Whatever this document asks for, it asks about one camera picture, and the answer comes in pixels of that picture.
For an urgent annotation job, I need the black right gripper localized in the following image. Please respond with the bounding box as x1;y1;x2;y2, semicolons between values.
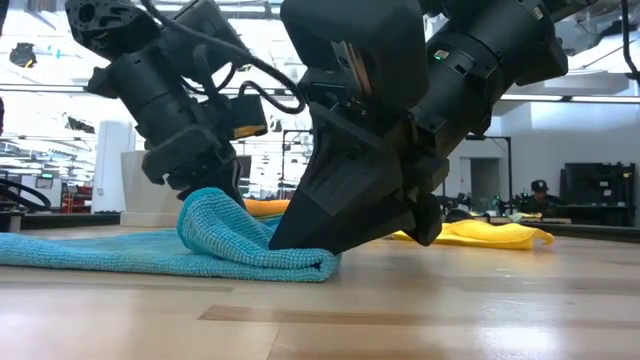
299;29;505;247

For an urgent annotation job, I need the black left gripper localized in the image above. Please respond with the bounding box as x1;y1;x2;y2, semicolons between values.
87;47;246;209

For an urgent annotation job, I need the orange microfiber towel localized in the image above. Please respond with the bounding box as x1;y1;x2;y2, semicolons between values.
243;198;292;218

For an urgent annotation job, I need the yellow microfiber towel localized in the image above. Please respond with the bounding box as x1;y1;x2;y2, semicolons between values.
392;218;555;251

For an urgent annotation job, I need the blue microfiber towel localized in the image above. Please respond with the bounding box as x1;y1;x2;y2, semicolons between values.
0;187;342;284

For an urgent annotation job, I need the person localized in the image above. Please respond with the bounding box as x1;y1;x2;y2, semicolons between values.
519;179;562;216

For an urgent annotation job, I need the black storage cabinet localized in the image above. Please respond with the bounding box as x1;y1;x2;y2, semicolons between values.
558;161;637;227

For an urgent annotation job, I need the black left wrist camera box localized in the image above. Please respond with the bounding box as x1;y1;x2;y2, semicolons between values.
219;93;269;141

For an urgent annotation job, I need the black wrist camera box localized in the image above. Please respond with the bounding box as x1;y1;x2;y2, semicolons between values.
219;93;269;141
279;0;430;110

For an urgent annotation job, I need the black metal frame stand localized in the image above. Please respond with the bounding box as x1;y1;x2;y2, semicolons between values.
464;133;513;201

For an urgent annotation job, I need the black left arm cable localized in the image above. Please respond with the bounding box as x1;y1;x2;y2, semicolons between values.
142;0;307;115

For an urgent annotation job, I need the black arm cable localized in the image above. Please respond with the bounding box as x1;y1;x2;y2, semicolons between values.
619;0;640;84
142;0;307;115

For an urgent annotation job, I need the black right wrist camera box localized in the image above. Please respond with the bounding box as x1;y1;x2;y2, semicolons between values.
279;0;430;110

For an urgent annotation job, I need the black curved hose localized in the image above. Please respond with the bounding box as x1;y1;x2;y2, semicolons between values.
0;178;52;214

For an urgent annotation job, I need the black ceiling-hung camera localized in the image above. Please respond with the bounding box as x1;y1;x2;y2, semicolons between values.
8;41;39;69

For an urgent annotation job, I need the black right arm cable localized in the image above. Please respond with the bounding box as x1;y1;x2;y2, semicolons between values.
619;0;640;84

